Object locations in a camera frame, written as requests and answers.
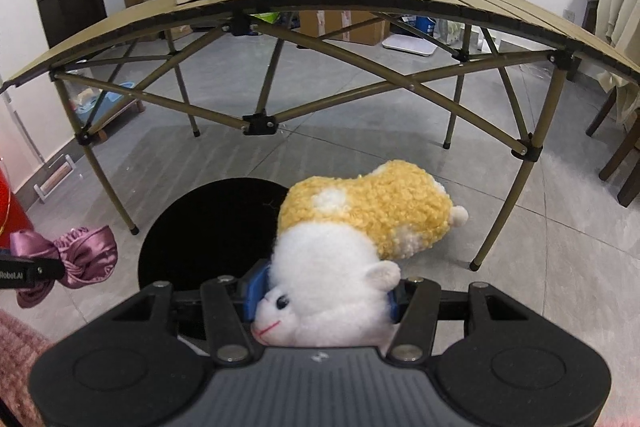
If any red plastic bucket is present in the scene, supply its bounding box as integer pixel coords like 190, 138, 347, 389
0, 167, 33, 253

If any yellow white plush hamster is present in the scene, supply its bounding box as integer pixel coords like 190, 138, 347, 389
250, 159, 470, 349

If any black trash bin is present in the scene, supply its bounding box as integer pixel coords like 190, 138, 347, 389
139, 177, 293, 358

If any dark wooden chair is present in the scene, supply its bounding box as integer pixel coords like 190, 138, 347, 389
585, 79, 640, 208

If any purple satin scrunchie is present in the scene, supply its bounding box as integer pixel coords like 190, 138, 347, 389
11, 225, 118, 309

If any pink fluffy fabric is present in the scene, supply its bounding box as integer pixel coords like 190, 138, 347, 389
0, 307, 56, 427

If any large cardboard box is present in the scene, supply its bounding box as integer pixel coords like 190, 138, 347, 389
298, 9, 388, 46

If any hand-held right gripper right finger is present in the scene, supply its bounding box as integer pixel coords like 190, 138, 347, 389
382, 277, 538, 365

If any dark wooden side table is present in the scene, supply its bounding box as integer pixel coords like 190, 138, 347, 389
582, 0, 601, 32

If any blue packet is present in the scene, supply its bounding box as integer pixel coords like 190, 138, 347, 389
410, 14, 436, 38

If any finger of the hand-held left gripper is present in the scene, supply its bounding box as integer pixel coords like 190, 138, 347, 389
31, 259, 65, 282

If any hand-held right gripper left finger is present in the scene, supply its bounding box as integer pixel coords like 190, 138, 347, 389
107, 259, 273, 367

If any beige curtain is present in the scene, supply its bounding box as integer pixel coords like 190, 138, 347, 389
595, 0, 640, 138

